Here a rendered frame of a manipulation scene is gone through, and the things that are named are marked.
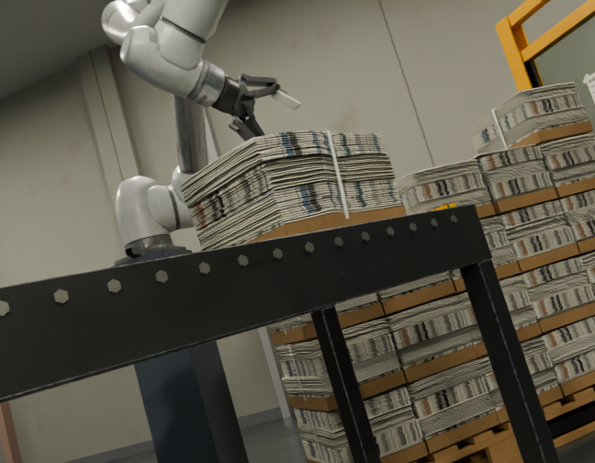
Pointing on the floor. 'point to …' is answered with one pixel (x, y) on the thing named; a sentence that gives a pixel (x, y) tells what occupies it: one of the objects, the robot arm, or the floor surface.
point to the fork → (573, 419)
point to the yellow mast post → (511, 41)
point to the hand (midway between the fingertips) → (291, 128)
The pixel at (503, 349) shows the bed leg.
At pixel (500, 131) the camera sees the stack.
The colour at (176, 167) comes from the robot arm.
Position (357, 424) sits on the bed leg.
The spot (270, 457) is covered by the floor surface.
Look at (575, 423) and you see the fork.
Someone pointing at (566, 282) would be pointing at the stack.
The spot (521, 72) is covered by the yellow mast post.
